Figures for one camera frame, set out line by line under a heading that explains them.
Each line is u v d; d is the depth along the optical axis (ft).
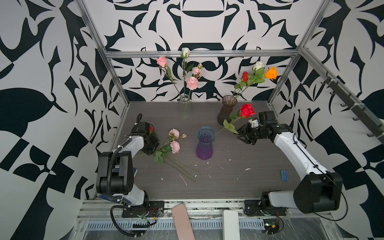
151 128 3.46
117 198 1.62
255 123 2.53
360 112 1.78
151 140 2.71
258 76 2.66
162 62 2.69
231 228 2.14
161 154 2.95
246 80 2.83
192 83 2.78
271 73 2.55
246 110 1.95
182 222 2.33
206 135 2.65
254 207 2.43
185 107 3.25
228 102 3.20
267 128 1.96
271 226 2.33
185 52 2.85
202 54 3.13
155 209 2.38
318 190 1.33
